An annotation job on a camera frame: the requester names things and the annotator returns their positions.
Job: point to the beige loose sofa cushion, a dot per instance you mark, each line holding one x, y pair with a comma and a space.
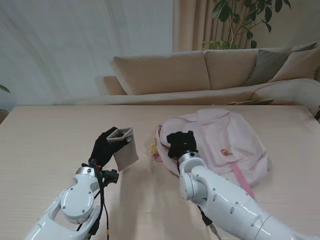
300, 65

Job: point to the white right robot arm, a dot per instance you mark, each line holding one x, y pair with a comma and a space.
225, 200

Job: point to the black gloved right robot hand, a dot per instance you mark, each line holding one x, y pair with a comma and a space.
183, 143

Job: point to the yellow backpack charm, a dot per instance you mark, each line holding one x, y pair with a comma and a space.
153, 148

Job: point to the grey sofa cushion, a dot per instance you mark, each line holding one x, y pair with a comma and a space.
270, 65

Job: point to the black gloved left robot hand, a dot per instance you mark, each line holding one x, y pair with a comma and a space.
103, 150

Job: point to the pale pink backpack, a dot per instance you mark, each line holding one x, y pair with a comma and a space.
225, 135

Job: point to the beige fabric sofa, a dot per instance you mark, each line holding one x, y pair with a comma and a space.
162, 72

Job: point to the tall green leafy houseplant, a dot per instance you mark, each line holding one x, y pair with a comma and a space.
225, 12

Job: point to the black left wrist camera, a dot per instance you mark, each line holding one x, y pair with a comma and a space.
112, 176

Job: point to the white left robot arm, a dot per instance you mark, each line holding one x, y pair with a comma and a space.
75, 200

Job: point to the green variegated leafy plant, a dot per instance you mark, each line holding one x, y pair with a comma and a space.
3, 88

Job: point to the white backdrop cloth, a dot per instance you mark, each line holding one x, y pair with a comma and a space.
75, 50

